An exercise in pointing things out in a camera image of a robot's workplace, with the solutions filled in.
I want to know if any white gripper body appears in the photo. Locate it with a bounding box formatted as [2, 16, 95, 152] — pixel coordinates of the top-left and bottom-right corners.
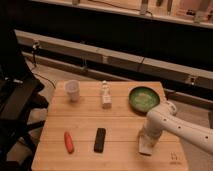
[138, 130, 160, 148]

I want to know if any white rectangular sponge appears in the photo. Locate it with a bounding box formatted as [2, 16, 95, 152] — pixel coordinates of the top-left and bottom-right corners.
[139, 135, 153, 155]

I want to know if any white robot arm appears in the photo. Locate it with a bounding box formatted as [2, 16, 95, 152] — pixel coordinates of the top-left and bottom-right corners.
[139, 101, 213, 155]

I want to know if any green ceramic bowl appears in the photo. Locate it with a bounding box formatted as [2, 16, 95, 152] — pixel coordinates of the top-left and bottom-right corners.
[128, 86, 160, 113]

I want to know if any black rectangular block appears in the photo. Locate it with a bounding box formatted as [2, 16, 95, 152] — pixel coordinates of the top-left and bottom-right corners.
[94, 128, 106, 153]

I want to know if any small white bottle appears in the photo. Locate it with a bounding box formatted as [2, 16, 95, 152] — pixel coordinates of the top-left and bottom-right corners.
[101, 81, 112, 109]

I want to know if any orange toy carrot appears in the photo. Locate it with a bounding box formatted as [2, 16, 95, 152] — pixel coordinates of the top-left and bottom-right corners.
[64, 132, 74, 153]

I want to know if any translucent plastic cup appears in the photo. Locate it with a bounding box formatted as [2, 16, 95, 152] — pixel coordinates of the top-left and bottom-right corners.
[64, 80, 80, 102]

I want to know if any black chair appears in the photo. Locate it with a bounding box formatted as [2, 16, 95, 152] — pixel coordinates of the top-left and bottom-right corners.
[0, 28, 48, 171]

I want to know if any black floor cable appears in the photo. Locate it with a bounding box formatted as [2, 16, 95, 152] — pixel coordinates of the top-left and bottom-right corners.
[30, 41, 57, 90]

